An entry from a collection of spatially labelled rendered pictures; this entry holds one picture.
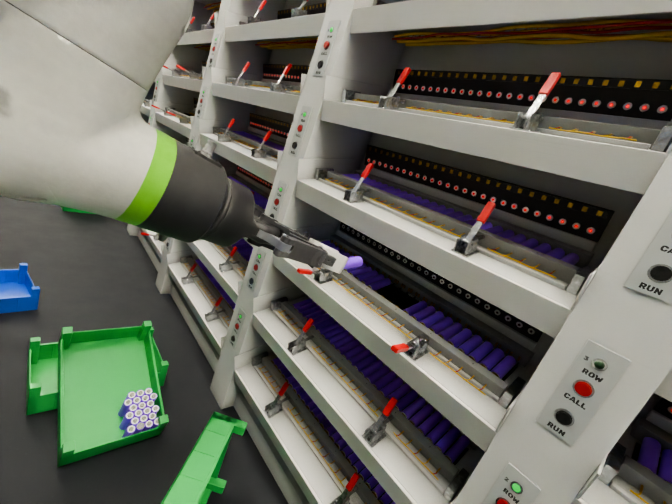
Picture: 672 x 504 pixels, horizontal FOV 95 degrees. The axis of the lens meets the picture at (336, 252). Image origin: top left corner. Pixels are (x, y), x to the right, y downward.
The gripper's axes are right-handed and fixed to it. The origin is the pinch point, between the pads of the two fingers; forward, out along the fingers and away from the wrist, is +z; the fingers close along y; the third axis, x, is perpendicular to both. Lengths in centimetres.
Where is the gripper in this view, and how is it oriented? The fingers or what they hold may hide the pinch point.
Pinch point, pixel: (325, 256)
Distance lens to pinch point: 49.1
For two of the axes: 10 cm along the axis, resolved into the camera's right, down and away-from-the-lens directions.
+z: 6.2, 2.9, 7.3
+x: -5.0, 8.6, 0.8
